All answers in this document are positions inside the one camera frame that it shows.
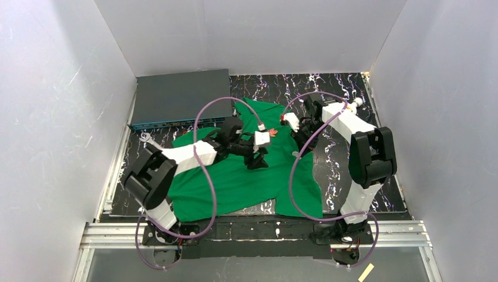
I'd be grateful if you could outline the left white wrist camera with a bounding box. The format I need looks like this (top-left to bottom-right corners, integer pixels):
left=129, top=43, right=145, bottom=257
left=254, top=131, right=271, bottom=147

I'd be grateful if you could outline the yellow tape strip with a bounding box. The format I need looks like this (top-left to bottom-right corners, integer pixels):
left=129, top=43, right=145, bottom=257
left=358, top=263, right=374, bottom=282

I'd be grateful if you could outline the purple cable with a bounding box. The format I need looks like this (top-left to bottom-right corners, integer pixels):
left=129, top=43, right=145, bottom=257
left=134, top=98, right=267, bottom=271
left=281, top=90, right=380, bottom=269

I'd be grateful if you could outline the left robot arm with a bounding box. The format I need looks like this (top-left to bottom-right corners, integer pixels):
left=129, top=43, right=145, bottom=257
left=124, top=117, right=271, bottom=238

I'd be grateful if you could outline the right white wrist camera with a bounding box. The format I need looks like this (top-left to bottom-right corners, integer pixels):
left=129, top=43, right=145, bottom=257
left=280, top=112, right=300, bottom=132

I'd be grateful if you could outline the grey network switch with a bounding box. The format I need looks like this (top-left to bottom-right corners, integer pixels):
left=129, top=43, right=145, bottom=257
left=129, top=69, right=230, bottom=130

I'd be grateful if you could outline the orange white toy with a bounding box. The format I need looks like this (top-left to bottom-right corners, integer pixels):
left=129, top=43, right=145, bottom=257
left=347, top=97, right=364, bottom=115

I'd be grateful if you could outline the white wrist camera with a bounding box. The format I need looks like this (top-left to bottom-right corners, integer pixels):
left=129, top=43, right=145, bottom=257
left=254, top=131, right=271, bottom=147
left=280, top=112, right=300, bottom=132

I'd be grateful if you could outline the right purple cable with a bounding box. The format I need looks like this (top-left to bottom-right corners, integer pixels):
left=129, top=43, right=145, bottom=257
left=281, top=90, right=380, bottom=269

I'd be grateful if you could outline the silver wrench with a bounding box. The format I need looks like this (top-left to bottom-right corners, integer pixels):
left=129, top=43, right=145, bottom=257
left=139, top=132, right=162, bottom=150

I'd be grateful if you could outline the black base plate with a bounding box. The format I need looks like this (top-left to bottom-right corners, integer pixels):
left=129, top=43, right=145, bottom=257
left=143, top=216, right=375, bottom=259

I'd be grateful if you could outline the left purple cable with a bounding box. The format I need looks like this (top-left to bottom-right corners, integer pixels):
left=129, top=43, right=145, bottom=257
left=134, top=98, right=267, bottom=271

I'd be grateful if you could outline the green polo shirt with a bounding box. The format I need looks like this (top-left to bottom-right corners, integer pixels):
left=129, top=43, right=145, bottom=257
left=168, top=98, right=322, bottom=221

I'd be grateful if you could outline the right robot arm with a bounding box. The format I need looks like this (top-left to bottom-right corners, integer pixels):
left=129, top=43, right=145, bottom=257
left=280, top=95, right=397, bottom=225

